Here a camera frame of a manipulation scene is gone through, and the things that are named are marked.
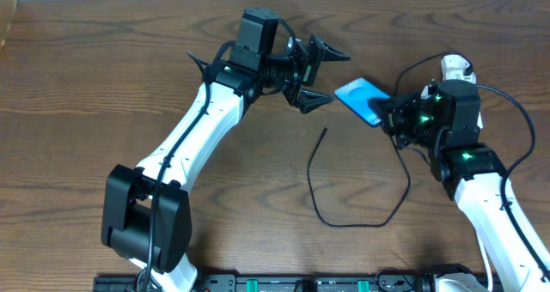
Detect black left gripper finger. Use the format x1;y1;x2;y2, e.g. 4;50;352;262
309;34;351;63
296;89;333;114

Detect blue Galaxy smartphone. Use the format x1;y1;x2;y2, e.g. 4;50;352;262
334;78;389;127

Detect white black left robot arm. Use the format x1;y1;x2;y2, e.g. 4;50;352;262
101;7;350;291

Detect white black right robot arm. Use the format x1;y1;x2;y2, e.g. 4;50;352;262
369;80;549;291

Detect white power strip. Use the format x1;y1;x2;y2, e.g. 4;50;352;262
477;113;483;130

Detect brown cardboard panel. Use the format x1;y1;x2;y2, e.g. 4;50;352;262
0;0;18;50

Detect black USB charging cable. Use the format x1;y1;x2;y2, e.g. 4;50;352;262
306;51;474;229

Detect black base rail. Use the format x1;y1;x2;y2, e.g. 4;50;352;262
93;273;523;292

